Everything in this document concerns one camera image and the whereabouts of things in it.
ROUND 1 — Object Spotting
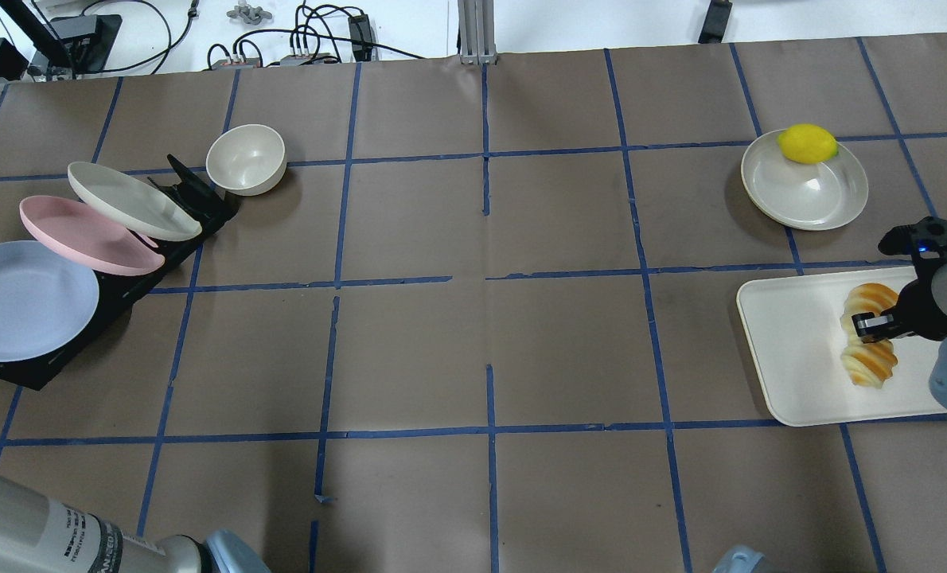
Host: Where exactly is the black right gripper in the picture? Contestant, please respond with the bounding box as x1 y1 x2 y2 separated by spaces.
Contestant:
852 258 947 342

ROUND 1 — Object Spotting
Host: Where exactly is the orange striped bread roll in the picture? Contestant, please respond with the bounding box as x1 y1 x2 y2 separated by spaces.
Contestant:
840 283 898 389

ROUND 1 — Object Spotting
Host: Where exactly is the blue round plate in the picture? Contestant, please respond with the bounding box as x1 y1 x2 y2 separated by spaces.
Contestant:
0 240 99 362

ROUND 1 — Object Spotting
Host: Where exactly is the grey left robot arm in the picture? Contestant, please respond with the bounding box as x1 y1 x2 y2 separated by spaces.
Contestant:
0 291 903 572

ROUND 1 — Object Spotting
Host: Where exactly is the cream round plate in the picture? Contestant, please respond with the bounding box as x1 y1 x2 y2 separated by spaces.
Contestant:
740 130 869 232

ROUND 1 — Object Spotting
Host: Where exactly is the beige plate in rack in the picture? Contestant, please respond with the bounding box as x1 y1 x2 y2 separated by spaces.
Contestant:
67 161 203 242

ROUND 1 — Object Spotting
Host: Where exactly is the pink round plate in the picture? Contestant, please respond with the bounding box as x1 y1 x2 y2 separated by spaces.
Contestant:
18 195 166 276

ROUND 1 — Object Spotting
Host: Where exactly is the white rectangular tray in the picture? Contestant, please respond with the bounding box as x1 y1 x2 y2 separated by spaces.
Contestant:
736 266 945 427

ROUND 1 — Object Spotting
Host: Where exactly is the yellow lemon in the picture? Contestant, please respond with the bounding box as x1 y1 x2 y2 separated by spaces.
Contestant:
777 123 840 166

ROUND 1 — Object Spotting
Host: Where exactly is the cream bowl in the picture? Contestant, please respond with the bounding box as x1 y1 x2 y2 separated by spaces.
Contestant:
205 124 288 197

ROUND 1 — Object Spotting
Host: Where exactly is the black dish rack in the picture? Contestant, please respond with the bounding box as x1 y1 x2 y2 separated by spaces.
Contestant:
0 155 237 389

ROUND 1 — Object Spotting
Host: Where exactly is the black device on bench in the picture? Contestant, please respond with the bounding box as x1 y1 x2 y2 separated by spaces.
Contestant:
0 1 123 84

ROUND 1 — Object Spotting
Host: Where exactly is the black bracket at wall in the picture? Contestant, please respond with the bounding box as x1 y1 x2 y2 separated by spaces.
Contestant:
698 0 733 45

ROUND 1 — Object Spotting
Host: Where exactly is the aluminium frame post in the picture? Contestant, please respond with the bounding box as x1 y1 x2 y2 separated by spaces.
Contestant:
458 0 498 65

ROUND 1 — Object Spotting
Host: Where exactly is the black cables bundle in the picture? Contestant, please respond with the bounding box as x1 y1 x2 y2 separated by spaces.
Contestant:
207 0 427 71

